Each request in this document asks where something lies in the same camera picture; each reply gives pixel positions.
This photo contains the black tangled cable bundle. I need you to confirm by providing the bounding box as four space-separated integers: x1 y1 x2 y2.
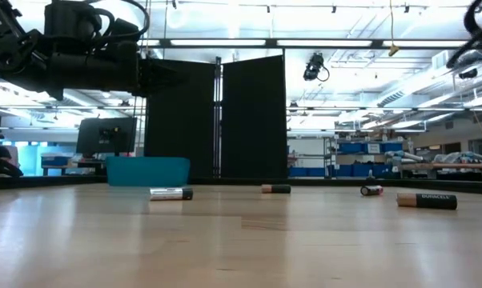
0 146 25 178

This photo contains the yellow hanging cord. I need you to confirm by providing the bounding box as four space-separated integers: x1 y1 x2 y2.
388 0 400 58

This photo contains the blue plastic bin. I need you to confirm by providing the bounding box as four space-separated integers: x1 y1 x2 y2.
106 156 191 187

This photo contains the red black AA battery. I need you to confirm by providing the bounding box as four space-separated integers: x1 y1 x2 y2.
359 185 384 197

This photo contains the wooden workbench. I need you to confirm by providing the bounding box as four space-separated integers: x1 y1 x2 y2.
400 162 482 171

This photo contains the black table frame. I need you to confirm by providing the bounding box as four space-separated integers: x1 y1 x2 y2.
0 175 482 196

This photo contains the black copper Duracell battery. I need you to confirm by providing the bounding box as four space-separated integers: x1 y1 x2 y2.
260 184 292 195
396 193 459 210

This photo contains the blue storage bin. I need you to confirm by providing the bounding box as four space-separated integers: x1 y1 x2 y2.
336 163 391 178
380 142 404 154
337 142 366 154

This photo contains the black folding screen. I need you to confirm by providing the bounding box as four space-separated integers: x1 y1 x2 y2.
143 54 289 180

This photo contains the silver AA battery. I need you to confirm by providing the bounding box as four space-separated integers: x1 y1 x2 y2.
149 187 194 202

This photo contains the black overhead gantry frame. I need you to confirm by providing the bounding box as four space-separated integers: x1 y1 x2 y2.
139 38 482 51

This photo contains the metal shelf rack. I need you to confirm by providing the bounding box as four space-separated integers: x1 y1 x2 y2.
323 135 405 179

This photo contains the black monitor on stand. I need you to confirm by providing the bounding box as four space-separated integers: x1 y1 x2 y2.
75 116 139 158

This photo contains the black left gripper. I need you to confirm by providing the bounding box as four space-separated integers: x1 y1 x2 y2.
44 0 185 101

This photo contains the black overhead camera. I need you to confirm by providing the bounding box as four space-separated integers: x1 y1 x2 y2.
303 51 331 83

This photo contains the blue storage crate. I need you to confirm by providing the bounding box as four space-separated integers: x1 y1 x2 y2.
40 154 73 168

